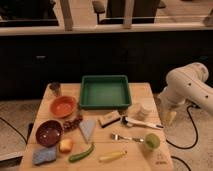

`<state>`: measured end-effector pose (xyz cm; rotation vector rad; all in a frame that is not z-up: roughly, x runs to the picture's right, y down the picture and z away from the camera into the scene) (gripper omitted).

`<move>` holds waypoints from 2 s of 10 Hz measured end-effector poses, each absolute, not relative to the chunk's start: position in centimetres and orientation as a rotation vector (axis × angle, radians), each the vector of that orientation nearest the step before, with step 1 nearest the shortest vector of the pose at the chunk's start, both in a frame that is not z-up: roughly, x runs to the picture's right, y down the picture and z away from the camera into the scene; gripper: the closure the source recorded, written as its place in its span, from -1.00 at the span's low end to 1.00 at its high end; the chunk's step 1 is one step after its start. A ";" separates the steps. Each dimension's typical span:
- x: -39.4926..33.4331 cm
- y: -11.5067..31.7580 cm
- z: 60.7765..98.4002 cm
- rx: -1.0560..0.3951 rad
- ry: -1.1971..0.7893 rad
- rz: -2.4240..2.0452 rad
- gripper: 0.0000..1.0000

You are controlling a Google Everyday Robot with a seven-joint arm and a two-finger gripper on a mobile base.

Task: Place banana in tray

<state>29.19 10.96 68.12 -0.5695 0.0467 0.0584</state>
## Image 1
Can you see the silver fork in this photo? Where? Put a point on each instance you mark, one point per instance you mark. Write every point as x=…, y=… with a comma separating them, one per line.
x=119, y=137

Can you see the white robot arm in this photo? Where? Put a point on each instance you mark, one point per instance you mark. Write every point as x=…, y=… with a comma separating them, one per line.
x=186, y=83

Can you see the blue sponge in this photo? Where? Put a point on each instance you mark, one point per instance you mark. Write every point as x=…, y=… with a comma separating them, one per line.
x=44, y=155

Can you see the brown grape bunch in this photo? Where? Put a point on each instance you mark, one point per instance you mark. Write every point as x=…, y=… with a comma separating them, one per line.
x=73, y=124

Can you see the orange bowl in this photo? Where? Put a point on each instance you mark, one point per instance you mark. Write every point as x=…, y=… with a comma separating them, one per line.
x=63, y=106

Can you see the dark maroon bowl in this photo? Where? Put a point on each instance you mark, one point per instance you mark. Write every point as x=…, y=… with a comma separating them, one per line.
x=49, y=133

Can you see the white-handled kitchen tool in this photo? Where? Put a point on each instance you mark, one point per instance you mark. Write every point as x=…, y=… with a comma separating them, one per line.
x=128, y=121

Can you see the black-edged scrub brush block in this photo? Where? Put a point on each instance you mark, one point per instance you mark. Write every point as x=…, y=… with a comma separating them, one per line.
x=109, y=118

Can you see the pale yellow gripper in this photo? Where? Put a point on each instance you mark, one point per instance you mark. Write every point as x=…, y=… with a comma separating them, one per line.
x=169, y=117

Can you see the green cup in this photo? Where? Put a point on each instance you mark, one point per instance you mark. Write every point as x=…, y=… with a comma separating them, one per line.
x=152, y=141

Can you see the green chili pepper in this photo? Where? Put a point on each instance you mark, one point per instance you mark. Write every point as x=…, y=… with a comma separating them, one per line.
x=80, y=156

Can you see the small yellow apple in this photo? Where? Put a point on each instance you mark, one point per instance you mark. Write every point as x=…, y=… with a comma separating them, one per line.
x=66, y=145

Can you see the yellow banana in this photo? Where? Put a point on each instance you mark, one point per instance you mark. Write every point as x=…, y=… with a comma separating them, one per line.
x=112, y=156

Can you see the grey triangular cloth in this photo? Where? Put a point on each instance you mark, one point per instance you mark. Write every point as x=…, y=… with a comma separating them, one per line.
x=87, y=128

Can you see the small dark metal cup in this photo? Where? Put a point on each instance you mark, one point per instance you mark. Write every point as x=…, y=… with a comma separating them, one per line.
x=55, y=88

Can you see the green plastic tray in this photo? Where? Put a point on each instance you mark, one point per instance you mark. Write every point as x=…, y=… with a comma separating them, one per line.
x=104, y=92

